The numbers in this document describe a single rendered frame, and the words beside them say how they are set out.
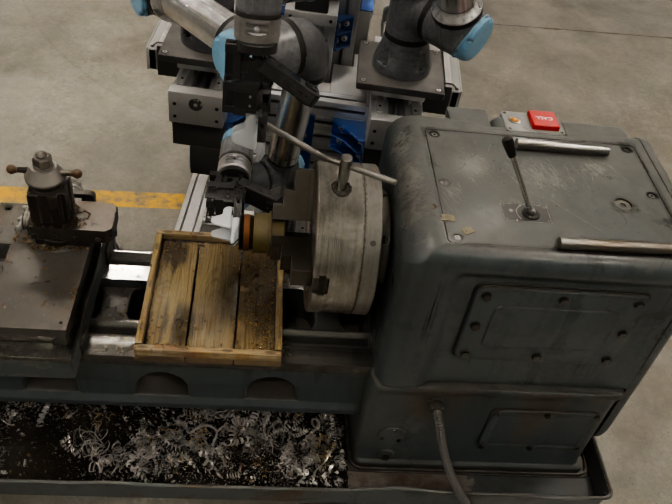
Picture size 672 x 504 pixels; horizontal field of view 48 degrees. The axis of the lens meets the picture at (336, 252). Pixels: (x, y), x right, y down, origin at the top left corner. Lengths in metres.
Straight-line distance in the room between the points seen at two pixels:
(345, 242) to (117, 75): 2.84
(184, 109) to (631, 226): 1.07
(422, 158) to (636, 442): 1.64
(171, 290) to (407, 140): 0.61
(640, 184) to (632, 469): 1.37
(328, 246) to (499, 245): 0.31
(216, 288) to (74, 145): 2.02
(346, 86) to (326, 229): 0.73
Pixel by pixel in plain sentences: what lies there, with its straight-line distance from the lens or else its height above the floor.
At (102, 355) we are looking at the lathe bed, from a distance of 1.62.
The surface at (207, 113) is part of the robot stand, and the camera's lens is 1.90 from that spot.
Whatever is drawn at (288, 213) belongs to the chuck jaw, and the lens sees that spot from 1.53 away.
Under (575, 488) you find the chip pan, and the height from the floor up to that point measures 0.54.
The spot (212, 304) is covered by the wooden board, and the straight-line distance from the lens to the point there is 1.67.
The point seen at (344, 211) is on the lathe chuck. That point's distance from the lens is 1.41.
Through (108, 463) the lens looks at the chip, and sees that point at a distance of 1.82.
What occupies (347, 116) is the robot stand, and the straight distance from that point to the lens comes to 2.00.
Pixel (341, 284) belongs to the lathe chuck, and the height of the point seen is 1.10.
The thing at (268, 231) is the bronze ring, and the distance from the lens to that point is 1.51.
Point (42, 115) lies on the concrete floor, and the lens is 3.84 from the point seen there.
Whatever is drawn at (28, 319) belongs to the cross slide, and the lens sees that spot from 1.57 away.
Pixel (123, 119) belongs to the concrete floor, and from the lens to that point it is 3.77.
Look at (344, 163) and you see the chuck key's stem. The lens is 1.37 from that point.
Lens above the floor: 2.13
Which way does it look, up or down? 43 degrees down
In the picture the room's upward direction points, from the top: 10 degrees clockwise
